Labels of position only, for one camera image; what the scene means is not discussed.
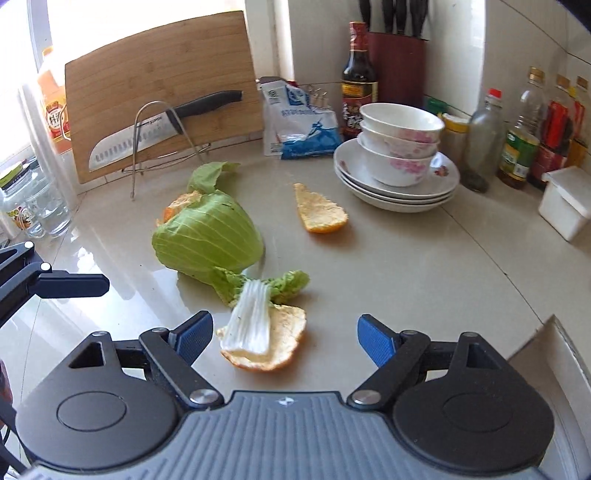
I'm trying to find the white-stemmed cabbage leaf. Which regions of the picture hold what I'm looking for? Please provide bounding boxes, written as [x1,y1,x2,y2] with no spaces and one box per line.
[211,267,310,356]

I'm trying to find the clear glass jar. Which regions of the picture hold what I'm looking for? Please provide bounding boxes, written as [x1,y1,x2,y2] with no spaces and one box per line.
[1,157,71,239]

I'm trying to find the green cabbage half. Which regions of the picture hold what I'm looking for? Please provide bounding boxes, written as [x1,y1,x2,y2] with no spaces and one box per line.
[151,162,264,284]

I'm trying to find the orange label oil jug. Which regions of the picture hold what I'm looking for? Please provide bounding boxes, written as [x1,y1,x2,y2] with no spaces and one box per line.
[37,46,71,154]

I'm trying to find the near orange peel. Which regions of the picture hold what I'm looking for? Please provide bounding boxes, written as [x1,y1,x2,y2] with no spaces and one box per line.
[221,304,307,373]

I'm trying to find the bottom white plate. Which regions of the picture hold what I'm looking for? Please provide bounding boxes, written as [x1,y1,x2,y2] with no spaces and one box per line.
[338,175,455,214]

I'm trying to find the white plate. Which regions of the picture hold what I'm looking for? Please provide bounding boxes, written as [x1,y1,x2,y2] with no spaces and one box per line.
[334,160,460,213]
[334,140,460,200]
[338,175,455,214]

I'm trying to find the bamboo cutting board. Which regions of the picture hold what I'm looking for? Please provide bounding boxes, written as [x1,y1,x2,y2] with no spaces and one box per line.
[65,11,263,184]

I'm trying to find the white plastic lidded box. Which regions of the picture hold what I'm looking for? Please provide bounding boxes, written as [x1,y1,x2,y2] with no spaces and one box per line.
[538,166,591,242]

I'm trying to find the top white plate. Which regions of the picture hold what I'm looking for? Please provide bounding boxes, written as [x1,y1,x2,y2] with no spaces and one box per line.
[334,140,460,200]

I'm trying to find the far orange peel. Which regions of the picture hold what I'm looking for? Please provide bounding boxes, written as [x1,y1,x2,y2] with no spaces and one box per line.
[294,183,349,234]

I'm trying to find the middle white plate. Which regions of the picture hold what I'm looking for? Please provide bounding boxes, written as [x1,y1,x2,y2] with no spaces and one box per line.
[334,160,460,213]

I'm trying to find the bottom floral white bowl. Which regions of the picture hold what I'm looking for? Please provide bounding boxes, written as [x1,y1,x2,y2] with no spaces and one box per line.
[356,133,436,187]

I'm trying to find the floral white bowl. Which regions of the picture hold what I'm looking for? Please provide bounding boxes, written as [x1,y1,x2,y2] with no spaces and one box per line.
[358,121,439,159]
[360,103,445,143]
[356,133,436,187]

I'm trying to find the oil bottle green label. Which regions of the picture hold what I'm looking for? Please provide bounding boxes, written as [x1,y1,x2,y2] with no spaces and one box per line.
[497,66,546,189]

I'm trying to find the yellow lid jar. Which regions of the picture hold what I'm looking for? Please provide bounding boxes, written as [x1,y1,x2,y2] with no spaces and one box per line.
[440,113,469,167]

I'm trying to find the middle floral white bowl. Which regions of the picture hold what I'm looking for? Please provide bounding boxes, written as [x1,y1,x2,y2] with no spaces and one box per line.
[358,121,439,159]

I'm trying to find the grey glass bottle red cap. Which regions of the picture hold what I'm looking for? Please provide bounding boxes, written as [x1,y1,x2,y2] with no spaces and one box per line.
[460,88,506,193]

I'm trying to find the amber bottle far right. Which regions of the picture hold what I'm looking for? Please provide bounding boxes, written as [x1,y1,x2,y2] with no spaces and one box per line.
[565,76,590,167]

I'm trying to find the blue white salt bag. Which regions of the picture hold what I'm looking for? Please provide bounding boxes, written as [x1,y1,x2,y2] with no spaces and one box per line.
[259,79,342,160]

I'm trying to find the top floral white bowl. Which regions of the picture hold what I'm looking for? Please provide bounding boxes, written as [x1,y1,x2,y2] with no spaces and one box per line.
[360,103,445,143]

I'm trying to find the red label sauce bottle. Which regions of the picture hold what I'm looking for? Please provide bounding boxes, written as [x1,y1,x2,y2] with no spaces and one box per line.
[528,74,574,190]

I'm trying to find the dark soy sauce bottle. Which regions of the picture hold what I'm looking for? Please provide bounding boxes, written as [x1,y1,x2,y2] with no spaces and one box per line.
[341,22,378,139]

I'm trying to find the dark red knife block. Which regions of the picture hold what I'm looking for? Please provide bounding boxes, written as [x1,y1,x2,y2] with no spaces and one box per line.
[369,32,428,107]

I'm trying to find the black-handled santoku knife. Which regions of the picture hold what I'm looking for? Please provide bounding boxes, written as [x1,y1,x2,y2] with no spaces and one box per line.
[88,90,242,171]

